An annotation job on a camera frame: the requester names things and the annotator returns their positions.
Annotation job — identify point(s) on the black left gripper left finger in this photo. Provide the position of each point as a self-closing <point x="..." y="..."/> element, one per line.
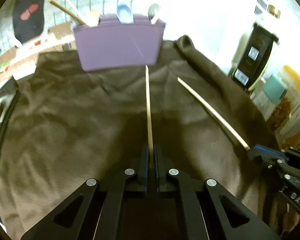
<point x="93" y="210"/>

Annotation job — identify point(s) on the teal lid spice jar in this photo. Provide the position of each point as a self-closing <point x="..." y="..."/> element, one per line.
<point x="270" y="96"/>

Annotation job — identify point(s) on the wooden spoon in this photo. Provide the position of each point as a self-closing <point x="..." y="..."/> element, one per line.
<point x="94" y="18"/>

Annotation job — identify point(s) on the person right hand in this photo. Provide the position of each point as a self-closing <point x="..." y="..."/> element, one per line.
<point x="290" y="219"/>

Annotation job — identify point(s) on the gold cap glass jar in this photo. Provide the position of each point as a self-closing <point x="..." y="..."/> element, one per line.
<point x="274" y="11"/>

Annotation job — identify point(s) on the purple utensil caddy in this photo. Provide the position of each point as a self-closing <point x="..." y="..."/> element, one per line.
<point x="113" y="44"/>

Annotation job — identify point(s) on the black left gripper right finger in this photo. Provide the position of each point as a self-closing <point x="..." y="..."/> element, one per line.
<point x="205" y="209"/>

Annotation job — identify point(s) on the long bamboo chopstick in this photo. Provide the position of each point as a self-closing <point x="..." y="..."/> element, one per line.
<point x="78" y="13"/>
<point x="68" y="12"/>

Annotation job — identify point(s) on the brown cloth mat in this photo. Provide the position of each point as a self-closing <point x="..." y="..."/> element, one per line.
<point x="69" y="125"/>

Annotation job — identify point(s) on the black sauce bottle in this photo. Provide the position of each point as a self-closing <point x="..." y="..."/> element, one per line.
<point x="255" y="56"/>

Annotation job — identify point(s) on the dried chili jar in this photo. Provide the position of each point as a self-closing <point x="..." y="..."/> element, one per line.
<point x="290" y="100"/>

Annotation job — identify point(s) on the blue plastic spoon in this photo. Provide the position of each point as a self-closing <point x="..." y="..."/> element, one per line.
<point x="124" y="14"/>

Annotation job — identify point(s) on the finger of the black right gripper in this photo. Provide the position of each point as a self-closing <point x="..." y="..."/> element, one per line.
<point x="266" y="156"/>

